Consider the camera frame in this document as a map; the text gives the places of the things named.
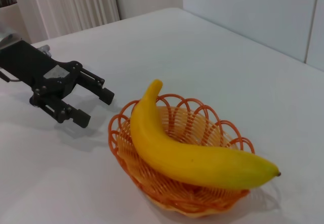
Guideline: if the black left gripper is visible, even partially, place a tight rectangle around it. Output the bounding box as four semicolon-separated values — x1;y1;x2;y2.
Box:
0;40;92;129

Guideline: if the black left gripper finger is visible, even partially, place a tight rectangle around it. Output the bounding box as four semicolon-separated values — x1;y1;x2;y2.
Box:
75;67;115;106

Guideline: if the yellow banana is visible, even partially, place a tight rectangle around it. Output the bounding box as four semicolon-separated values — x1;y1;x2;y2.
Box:
130;79;281;191

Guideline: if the orange woven plastic basket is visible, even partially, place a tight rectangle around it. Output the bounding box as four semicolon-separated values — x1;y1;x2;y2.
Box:
108;94;256;218

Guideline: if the beige round planter pot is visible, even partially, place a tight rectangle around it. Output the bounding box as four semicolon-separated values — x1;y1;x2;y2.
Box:
0;2;31;45

